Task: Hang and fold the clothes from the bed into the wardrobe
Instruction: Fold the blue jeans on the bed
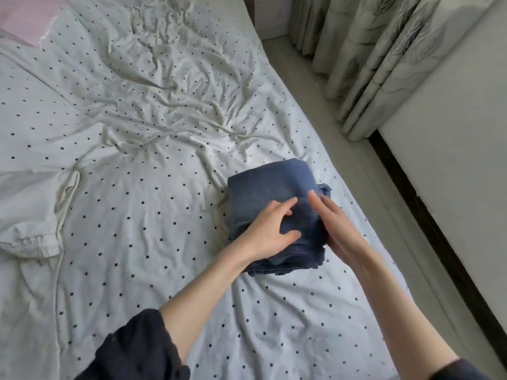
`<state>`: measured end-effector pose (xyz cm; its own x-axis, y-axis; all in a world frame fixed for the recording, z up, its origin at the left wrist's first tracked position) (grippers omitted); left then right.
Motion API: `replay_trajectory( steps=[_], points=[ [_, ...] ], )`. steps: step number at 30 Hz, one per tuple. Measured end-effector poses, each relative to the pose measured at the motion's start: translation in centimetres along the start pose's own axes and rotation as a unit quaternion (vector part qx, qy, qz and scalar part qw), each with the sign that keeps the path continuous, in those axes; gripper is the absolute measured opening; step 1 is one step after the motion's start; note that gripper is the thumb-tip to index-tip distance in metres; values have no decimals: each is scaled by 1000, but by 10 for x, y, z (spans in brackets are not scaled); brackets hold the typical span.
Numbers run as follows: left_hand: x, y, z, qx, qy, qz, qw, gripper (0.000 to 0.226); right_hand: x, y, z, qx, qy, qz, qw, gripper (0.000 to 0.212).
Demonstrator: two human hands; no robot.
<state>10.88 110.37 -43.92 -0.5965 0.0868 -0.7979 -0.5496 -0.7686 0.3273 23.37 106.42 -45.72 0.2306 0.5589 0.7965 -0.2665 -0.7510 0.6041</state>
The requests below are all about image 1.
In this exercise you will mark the cream white jacket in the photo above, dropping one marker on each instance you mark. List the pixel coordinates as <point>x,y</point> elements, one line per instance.
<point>32,217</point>

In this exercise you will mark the person's right hand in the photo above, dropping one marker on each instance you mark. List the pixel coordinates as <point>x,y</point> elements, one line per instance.
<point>341,229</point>

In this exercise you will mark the pink pillow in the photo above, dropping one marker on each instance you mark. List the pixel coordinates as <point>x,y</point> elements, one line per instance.
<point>28,15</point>

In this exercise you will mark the blue denim jeans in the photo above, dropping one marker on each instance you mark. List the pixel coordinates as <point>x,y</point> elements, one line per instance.
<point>273,186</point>

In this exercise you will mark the white bedside cabinet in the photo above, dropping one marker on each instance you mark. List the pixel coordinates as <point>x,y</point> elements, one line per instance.
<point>273,13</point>

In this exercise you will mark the person's right forearm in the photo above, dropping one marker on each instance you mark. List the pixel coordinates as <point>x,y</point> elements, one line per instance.
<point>404,320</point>

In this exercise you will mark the person's left hand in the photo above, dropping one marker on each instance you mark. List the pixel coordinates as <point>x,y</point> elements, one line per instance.
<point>269,233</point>

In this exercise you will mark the white dotted bed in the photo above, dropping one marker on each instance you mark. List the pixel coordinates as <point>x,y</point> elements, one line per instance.
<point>158,99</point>

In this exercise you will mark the person's left forearm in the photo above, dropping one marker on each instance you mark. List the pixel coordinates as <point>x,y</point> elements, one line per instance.
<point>202,300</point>

